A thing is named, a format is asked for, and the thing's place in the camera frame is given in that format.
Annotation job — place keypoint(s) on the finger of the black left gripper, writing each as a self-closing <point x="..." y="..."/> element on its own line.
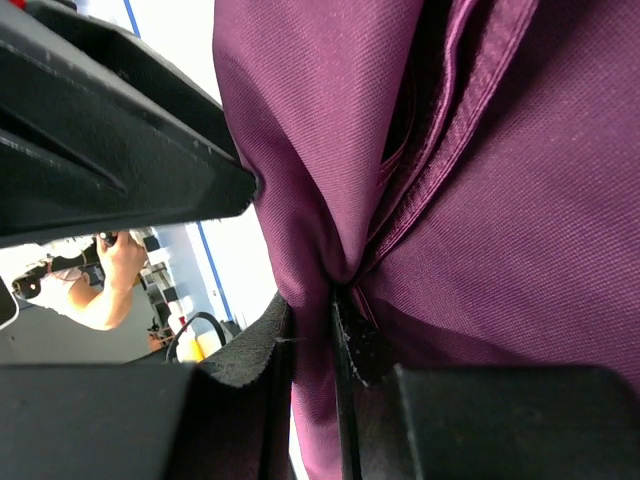
<point x="99" y="132"/>

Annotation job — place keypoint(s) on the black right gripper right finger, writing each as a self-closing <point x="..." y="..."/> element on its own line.
<point x="397" y="422"/>

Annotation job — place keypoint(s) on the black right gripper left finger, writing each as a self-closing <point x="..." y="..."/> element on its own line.
<point x="225" y="418"/>

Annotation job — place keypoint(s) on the purple cloth napkin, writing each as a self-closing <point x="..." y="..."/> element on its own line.
<point x="468" y="170"/>

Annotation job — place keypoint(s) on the person hand in background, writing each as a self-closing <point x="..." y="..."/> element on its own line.
<point x="121" y="260"/>

